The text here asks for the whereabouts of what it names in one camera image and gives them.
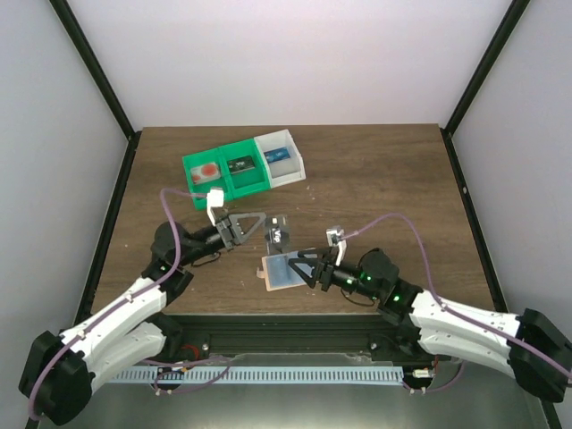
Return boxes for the light blue slotted cable duct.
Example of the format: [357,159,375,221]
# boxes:
[111,366,404,386]

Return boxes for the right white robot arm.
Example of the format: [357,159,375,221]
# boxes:
[288,248,571,403]

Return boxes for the black card in bin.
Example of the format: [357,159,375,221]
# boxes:
[227,156,256,174]

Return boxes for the blue card in bin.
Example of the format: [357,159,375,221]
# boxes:
[264,147,291,164]

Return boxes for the purple cable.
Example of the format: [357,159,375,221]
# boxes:
[341,213,572,385]
[27,187,211,421]

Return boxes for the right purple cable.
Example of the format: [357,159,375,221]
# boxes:
[341,213,572,385]

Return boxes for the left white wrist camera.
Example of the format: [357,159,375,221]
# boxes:
[206,187,224,225]

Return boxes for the black VIP card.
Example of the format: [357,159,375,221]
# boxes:
[264,214,290,256]

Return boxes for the red dotted card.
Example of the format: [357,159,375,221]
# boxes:
[189,162,222,185]

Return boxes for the green bin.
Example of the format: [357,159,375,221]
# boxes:
[182,148,233,210]
[219,139,270,199]

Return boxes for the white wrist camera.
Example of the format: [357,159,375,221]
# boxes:
[326,226,347,266]
[206,187,224,225]

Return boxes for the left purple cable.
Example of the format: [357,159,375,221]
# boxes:
[27,187,211,421]

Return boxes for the white bin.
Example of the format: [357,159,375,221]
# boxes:
[254,129,306,189]

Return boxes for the pink leather card holder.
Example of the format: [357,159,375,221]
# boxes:
[257,251,306,292]

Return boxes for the middle green bin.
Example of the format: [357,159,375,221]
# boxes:
[219,139,270,199]

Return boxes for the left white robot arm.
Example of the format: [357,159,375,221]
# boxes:
[18,212,266,425]

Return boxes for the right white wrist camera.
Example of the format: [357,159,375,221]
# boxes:
[326,226,347,266]

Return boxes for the left green bin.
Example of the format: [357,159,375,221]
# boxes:
[182,148,233,210]

